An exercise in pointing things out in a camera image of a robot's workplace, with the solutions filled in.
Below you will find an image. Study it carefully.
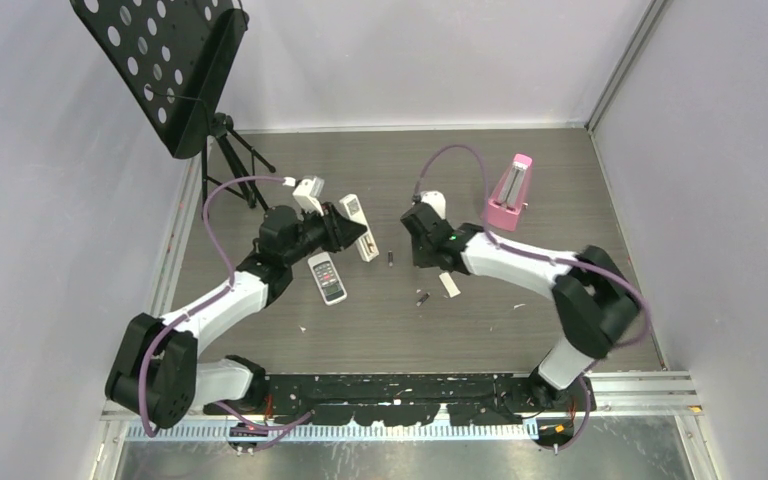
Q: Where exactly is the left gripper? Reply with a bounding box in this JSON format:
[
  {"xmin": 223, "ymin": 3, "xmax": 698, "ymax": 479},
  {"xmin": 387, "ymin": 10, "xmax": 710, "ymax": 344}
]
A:
[{"xmin": 283, "ymin": 201, "xmax": 365, "ymax": 267}]

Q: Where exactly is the long white remote control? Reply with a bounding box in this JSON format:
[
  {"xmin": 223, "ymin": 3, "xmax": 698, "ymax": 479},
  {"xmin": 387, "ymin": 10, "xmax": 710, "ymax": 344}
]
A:
[{"xmin": 338, "ymin": 193, "xmax": 381, "ymax": 264}]

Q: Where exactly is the white battery cover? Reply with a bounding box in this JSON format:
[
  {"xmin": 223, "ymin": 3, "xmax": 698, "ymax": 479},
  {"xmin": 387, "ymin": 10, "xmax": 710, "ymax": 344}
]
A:
[{"xmin": 439, "ymin": 272, "xmax": 461, "ymax": 298}]

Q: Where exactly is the purple black battery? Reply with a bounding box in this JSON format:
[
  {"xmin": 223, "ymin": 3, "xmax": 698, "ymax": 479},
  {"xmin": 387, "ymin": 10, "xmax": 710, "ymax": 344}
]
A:
[{"xmin": 416, "ymin": 292, "xmax": 431, "ymax": 307}]

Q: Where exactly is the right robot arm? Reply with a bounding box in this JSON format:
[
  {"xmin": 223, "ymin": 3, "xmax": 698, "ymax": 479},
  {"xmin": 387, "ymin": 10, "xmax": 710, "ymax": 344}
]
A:
[{"xmin": 400, "ymin": 202, "xmax": 644, "ymax": 411}]

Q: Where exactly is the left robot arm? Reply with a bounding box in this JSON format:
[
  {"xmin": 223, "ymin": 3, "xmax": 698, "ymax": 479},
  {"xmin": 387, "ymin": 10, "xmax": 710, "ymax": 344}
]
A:
[{"xmin": 104, "ymin": 203, "xmax": 368, "ymax": 435}]

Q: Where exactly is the small white remote control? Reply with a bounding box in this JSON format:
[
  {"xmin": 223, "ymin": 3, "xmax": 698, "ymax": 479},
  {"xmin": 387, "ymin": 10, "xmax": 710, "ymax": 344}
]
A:
[{"xmin": 307, "ymin": 252, "xmax": 347, "ymax": 306}]

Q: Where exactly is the pink metronome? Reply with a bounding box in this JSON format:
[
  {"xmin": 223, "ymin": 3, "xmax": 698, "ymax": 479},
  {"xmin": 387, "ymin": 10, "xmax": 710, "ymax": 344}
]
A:
[{"xmin": 484, "ymin": 153, "xmax": 534, "ymax": 232}]

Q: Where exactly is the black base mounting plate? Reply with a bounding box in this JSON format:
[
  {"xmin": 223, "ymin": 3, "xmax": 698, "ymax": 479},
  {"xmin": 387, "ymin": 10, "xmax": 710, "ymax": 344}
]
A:
[{"xmin": 204, "ymin": 373, "xmax": 595, "ymax": 427}]

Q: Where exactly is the black perforated music stand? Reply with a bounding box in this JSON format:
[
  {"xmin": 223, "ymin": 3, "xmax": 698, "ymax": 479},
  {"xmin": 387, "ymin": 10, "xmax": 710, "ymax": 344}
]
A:
[{"xmin": 69, "ymin": 0, "xmax": 278, "ymax": 222}]

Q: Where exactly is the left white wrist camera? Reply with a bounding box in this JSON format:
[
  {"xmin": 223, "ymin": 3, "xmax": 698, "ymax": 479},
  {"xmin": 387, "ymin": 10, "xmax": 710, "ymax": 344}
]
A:
[{"xmin": 283, "ymin": 176, "xmax": 325, "ymax": 215}]

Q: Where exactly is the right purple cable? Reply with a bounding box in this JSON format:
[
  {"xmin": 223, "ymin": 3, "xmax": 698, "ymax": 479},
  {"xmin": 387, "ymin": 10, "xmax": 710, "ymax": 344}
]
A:
[{"xmin": 412, "ymin": 144, "xmax": 652, "ymax": 349}]

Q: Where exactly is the purple cable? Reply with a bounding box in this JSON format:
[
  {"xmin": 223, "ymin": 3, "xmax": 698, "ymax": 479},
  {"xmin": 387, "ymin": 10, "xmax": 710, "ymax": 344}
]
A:
[
  {"xmin": 137, "ymin": 175, "xmax": 296, "ymax": 439},
  {"xmin": 412, "ymin": 144, "xmax": 652, "ymax": 349}
]

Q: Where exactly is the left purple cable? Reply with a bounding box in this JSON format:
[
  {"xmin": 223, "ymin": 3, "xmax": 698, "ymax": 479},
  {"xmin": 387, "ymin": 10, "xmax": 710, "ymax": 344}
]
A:
[{"xmin": 137, "ymin": 175, "xmax": 296, "ymax": 439}]

